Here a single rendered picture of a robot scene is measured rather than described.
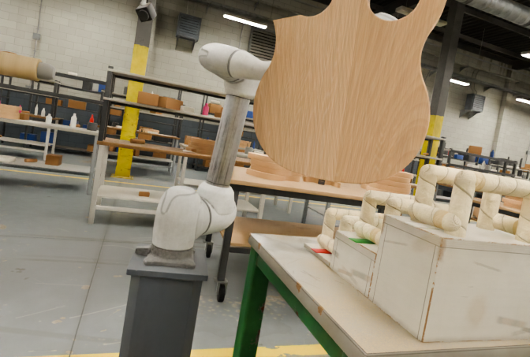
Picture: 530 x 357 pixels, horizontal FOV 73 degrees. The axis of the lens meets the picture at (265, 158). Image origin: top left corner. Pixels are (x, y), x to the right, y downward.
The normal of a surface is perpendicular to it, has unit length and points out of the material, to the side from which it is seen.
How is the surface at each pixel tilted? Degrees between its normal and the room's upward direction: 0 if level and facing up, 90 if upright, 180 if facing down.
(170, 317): 90
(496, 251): 90
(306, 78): 97
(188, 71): 90
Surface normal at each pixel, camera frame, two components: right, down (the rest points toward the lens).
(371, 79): -0.36, 0.11
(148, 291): 0.20, 0.08
